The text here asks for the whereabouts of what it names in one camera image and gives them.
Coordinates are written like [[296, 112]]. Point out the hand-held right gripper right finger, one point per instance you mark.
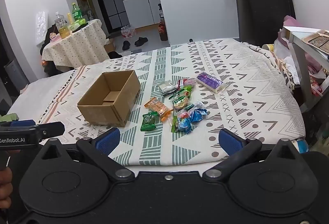
[[230, 141]]

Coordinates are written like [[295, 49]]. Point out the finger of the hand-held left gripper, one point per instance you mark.
[[21, 123], [51, 129]]

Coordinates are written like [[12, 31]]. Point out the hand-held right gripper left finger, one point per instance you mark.
[[108, 141]]

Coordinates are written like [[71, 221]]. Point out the brown cardboard box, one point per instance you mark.
[[110, 108]]

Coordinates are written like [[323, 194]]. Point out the blue snack packet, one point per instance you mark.
[[198, 114], [183, 125]]

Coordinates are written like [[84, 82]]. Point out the dark green candy packet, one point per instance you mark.
[[148, 121]]

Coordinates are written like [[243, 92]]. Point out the colourful candy packet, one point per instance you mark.
[[183, 113]]

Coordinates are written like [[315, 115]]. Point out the orange cracker packet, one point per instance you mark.
[[154, 105]]

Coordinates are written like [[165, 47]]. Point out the small green snack packet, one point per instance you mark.
[[174, 123]]

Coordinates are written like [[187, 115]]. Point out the purple tissue pack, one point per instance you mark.
[[210, 82]]

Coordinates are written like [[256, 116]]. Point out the green picture snack packet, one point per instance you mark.
[[180, 103]]

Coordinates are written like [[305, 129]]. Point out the small orange snack packet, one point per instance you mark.
[[165, 116]]

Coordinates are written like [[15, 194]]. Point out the light green snack packet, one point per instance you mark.
[[185, 90]]

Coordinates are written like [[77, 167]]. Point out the red snack packet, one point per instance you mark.
[[189, 82]]

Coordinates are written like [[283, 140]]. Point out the person's left hand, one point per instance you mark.
[[5, 188]]

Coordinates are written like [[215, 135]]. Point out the green cloth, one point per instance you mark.
[[9, 117]]

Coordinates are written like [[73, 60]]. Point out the grey appliance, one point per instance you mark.
[[15, 74]]

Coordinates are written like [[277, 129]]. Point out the blue and white bag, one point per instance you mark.
[[302, 145]]

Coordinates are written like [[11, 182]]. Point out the black bag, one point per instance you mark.
[[115, 54]]

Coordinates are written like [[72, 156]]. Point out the round table with dotted tablecloth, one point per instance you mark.
[[77, 46]]

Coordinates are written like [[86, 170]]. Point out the black clothing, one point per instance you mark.
[[47, 36]]

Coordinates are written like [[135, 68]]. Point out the pink box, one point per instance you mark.
[[55, 38]]

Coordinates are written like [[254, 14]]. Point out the small cardboard box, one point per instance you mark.
[[110, 46]]

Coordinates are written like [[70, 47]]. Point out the blue floor mat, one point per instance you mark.
[[136, 50]]

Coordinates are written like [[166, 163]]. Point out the black shoe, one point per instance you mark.
[[126, 45], [140, 41]]

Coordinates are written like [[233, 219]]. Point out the white bubble wrap sheet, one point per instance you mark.
[[41, 27]]

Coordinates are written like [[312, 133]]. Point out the clear bottle with yellow liquid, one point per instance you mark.
[[62, 27]]

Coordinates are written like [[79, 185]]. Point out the green tissue pack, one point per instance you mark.
[[77, 25]]

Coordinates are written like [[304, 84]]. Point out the white side table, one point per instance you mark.
[[299, 59]]

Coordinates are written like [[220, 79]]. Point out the black tray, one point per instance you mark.
[[86, 25]]

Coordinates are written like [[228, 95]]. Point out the pack of water bottles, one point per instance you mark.
[[128, 31]]

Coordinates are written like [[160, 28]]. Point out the yellow cup stack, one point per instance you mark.
[[69, 18]]

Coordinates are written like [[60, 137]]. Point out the green soda bottle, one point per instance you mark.
[[76, 13]]

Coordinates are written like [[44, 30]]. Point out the patterned tray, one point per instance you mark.
[[317, 40]]

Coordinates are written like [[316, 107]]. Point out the pink cloth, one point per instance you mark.
[[290, 20]]

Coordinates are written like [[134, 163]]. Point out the white cabinet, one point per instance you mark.
[[141, 10]]

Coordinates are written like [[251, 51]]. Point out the black spray bottle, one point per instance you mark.
[[160, 11]]

